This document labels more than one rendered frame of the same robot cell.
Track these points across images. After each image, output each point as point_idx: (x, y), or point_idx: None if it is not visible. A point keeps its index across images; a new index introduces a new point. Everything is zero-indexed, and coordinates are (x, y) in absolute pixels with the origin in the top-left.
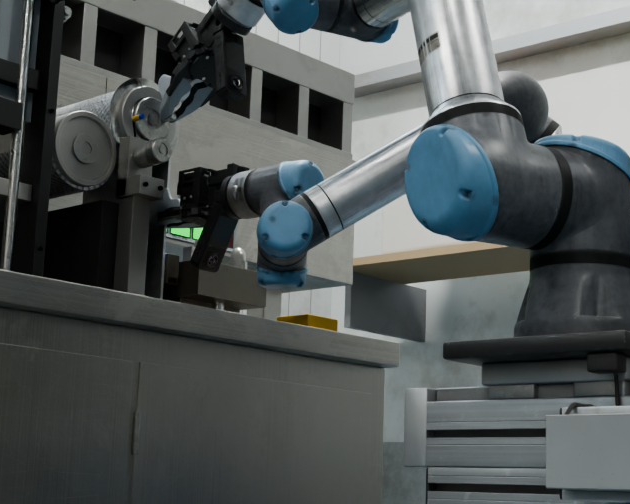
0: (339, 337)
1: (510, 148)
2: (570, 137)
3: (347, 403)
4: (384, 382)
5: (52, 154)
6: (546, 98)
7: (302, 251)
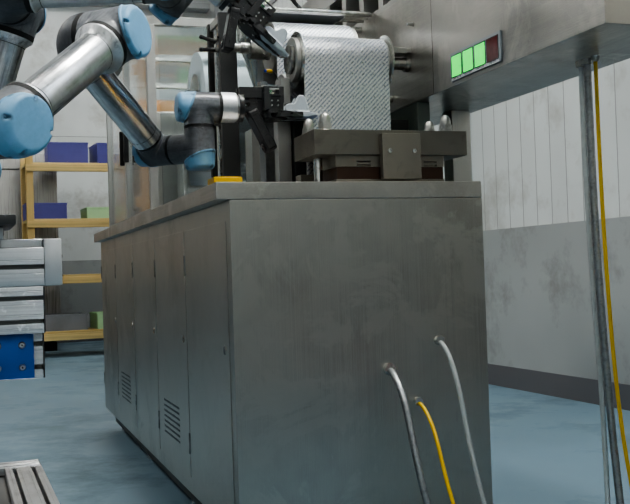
0: (201, 191)
1: None
2: None
3: (219, 231)
4: (229, 210)
5: (222, 128)
6: (60, 31)
7: (147, 161)
